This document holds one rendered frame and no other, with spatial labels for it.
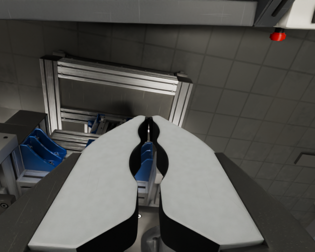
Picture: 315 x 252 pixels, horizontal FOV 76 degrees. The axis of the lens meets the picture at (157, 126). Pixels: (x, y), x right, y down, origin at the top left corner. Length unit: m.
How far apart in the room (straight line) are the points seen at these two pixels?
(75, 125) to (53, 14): 1.04
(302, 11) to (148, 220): 0.52
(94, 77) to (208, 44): 0.73
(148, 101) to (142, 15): 0.89
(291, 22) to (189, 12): 0.17
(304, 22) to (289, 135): 1.60
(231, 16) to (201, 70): 1.04
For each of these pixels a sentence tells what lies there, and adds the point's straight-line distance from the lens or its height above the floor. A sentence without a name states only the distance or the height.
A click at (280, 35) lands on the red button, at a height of 0.82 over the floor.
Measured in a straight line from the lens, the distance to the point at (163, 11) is 0.40.
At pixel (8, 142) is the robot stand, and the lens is 0.61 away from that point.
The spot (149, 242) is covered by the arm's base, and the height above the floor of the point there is 1.07.
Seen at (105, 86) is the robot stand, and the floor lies 0.21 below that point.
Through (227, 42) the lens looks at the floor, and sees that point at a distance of 1.45.
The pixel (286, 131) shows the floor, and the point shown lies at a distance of 1.95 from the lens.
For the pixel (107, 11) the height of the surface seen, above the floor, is 0.95.
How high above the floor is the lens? 1.35
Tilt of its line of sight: 59 degrees down
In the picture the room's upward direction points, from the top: 176 degrees clockwise
